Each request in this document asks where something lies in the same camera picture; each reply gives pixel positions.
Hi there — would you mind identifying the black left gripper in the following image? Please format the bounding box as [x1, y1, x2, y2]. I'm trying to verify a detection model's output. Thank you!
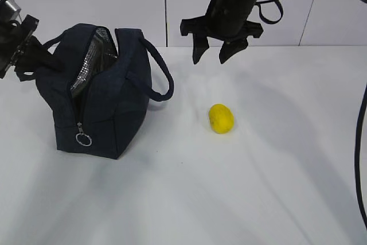
[1, 15, 64, 79]

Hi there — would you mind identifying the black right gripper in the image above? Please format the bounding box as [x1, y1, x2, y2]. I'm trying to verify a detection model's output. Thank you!
[180, 17, 263, 64]

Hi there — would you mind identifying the yellow lemon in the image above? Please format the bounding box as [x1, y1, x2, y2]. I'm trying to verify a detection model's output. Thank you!
[208, 104, 235, 134]

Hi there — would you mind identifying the navy blue lunch bag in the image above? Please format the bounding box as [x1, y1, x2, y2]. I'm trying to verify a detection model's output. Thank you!
[17, 24, 174, 160]

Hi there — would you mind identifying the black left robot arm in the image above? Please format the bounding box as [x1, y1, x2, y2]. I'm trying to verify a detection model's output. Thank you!
[1, 0, 64, 81]

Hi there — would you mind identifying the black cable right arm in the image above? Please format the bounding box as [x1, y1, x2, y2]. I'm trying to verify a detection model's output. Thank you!
[253, 0, 306, 25]

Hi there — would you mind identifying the dark blue hanging cable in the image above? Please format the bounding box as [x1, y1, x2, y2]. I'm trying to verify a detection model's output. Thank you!
[354, 83, 367, 230]

